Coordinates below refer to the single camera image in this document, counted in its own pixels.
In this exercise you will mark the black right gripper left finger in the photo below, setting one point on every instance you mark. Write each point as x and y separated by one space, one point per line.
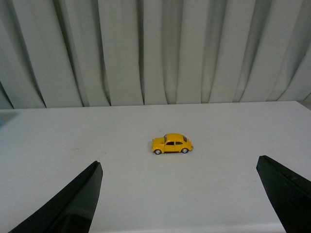
71 210

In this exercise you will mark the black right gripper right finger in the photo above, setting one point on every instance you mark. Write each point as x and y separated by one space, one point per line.
289 194

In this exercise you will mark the yellow beetle toy car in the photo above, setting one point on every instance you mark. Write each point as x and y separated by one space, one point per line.
171 142

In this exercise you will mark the white pleated curtain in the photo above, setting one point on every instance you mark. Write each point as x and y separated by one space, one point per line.
86 53

